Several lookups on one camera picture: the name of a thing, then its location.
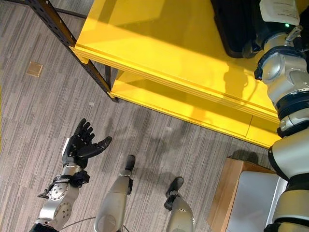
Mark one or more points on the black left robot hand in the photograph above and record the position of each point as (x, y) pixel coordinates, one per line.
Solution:
(79, 148)

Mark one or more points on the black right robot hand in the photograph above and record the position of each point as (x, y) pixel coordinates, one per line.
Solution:
(277, 12)

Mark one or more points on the black sole-shaped part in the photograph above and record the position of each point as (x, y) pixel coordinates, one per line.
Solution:
(234, 26)

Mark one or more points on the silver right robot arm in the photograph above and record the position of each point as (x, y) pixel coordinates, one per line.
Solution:
(287, 101)

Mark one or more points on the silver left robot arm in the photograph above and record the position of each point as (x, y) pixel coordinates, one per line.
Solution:
(59, 200)

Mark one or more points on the yellow metal shelf board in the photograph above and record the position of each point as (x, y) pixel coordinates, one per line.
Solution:
(154, 41)
(193, 106)

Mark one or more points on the black shelf crossbar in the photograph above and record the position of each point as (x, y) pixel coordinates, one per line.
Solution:
(70, 12)

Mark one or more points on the white plastic box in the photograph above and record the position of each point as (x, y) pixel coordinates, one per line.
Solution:
(256, 203)

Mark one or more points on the dark left robot foot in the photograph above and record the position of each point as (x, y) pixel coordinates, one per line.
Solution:
(130, 162)

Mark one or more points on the dark robot foot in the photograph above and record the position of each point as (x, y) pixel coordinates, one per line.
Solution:
(175, 184)
(130, 162)

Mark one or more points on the silver left robot leg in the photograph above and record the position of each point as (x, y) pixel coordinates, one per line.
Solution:
(113, 200)

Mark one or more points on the silver robot leg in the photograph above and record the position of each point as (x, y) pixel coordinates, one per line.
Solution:
(180, 212)
(113, 200)

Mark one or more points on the brass floor socket plate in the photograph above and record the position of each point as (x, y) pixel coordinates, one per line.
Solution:
(35, 68)

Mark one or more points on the dark right robot foot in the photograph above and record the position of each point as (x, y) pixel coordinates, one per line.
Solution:
(175, 184)

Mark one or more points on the silver right robot leg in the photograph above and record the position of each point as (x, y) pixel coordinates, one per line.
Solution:
(180, 212)

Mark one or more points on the wooden table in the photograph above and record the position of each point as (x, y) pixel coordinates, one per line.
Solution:
(224, 193)

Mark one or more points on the black plain shelf post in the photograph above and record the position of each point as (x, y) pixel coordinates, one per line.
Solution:
(108, 77)

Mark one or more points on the black perforated shelf post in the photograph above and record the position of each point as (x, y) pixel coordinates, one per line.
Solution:
(70, 38)

